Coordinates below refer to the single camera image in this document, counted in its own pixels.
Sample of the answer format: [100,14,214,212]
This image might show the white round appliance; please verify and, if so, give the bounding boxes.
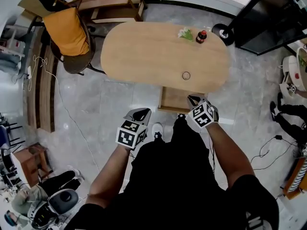
[279,46,307,96]

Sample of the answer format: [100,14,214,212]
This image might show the person's white shoe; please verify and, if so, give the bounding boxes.
[151,123,165,141]

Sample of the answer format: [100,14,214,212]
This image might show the wooden drawer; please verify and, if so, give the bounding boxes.
[157,86,208,115]

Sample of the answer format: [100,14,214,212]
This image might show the orange cushion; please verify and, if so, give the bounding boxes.
[42,7,90,57]

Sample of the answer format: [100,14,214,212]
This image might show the black floor cable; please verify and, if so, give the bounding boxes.
[250,135,298,171]

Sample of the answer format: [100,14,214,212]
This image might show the white flower bunch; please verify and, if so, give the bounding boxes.
[177,27,194,42]

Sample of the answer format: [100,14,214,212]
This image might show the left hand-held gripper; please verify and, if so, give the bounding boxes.
[116,107,153,150]

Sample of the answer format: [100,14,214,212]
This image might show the black cabinet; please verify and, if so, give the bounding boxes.
[234,0,307,56]

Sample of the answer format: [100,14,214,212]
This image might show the person's left forearm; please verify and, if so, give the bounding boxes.
[85,144,135,208]

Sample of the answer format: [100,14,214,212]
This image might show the orange wooden crate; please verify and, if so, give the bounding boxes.
[282,156,307,200]

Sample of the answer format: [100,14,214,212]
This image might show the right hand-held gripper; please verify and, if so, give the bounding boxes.
[187,94,220,129]

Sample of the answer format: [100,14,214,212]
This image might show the small brown wooden stool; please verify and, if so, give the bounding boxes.
[13,142,54,187]

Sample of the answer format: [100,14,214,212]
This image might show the dark bottle with red cap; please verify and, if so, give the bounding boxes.
[195,30,208,44]

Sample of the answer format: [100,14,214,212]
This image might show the wooden shelf rack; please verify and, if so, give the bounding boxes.
[54,0,148,25]

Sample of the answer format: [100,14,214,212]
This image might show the wooden floor planks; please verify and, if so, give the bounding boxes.
[25,27,59,133]

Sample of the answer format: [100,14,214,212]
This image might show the person's right forearm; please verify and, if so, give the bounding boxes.
[205,122,255,192]

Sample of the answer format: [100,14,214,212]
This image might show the dark wicker chair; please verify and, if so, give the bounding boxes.
[49,7,106,76]

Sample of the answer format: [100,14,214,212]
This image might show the person's black clothing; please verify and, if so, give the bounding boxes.
[64,117,280,230]

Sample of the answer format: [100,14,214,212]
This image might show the white floor cable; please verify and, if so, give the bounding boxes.
[28,54,101,174]

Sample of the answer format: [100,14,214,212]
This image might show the grey office chair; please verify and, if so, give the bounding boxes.
[31,188,80,230]

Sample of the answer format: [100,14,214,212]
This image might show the wooden table top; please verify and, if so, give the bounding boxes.
[100,21,231,96]

